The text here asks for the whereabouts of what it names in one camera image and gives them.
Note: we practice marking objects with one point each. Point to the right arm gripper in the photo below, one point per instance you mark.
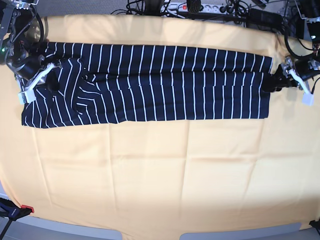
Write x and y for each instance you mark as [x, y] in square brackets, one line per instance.
[25, 59]

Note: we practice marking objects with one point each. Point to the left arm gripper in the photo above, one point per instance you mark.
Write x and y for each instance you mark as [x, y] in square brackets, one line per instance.
[306, 69]

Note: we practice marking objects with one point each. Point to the navy white striped T-shirt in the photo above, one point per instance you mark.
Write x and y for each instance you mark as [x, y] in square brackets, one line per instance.
[113, 83]

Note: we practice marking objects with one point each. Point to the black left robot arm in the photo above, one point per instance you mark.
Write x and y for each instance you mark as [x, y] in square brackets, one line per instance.
[307, 12]

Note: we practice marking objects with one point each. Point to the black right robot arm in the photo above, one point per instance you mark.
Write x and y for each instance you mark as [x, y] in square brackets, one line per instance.
[22, 38]

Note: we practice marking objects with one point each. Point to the black power adapter box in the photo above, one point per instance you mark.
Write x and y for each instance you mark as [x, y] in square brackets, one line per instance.
[264, 18]

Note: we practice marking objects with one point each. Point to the white power strip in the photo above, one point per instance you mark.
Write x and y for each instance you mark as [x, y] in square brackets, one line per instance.
[181, 8]

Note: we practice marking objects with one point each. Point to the black clamp right corner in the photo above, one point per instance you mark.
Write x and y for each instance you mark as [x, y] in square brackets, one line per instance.
[315, 224]

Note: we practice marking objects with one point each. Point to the blue red bar clamp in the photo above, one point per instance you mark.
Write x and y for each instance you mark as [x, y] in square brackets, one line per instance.
[13, 212]

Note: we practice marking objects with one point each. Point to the yellow table cloth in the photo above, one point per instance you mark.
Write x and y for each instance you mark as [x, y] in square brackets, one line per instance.
[159, 180]

